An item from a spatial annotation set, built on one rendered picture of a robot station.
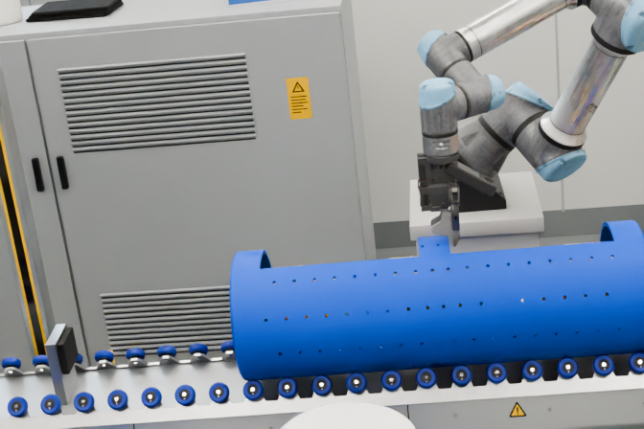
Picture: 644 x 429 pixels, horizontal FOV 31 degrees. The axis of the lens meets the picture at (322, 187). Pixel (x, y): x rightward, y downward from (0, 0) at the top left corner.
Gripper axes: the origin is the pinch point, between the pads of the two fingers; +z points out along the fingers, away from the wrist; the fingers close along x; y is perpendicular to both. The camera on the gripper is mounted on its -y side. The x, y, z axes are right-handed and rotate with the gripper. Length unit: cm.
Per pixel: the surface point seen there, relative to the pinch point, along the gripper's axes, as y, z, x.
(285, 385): 39.5, 26.4, 10.3
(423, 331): 8.9, 13.9, 14.2
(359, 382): 23.3, 26.7, 10.8
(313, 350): 32.0, 16.6, 13.9
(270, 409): 43, 31, 12
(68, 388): 90, 28, 2
